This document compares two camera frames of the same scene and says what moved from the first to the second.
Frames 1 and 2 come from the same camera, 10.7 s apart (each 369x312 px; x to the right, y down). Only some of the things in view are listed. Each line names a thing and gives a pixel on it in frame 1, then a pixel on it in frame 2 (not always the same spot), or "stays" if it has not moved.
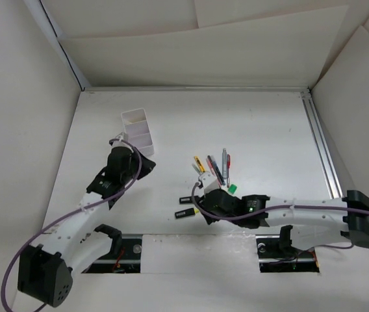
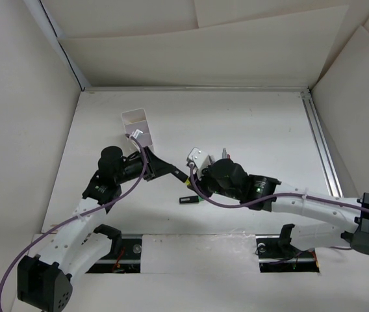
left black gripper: x=147 y=166 to x=155 y=167
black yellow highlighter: x=186 y=212 to x=180 y=175
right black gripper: x=200 y=201 to x=200 y=184
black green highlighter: x=186 y=199 stays
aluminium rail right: x=328 y=166 stays
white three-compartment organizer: x=138 y=130 stays
